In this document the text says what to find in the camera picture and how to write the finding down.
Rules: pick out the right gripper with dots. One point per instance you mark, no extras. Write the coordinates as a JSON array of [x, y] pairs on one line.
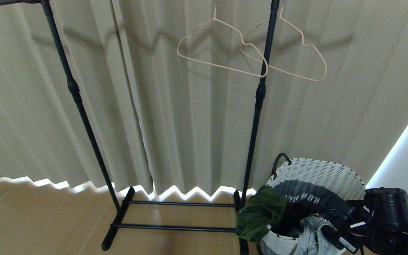
[[345, 235]]

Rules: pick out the pale grey shorts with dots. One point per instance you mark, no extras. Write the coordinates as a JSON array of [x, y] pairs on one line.
[[312, 235]]

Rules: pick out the green printed t-shirt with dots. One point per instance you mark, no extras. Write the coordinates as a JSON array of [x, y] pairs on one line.
[[257, 216]]

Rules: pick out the pink clothes hanger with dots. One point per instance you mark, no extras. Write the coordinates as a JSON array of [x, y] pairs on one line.
[[225, 67], [308, 45]]

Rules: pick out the white laundry basket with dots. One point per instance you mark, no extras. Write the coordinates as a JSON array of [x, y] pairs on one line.
[[317, 173]]

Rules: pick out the black clothes rack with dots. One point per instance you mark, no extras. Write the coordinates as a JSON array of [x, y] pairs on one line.
[[78, 102]]

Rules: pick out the beige curtain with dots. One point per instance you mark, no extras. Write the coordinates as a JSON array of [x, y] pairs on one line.
[[197, 134]]

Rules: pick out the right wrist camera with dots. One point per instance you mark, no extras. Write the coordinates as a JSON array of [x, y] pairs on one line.
[[335, 204]]

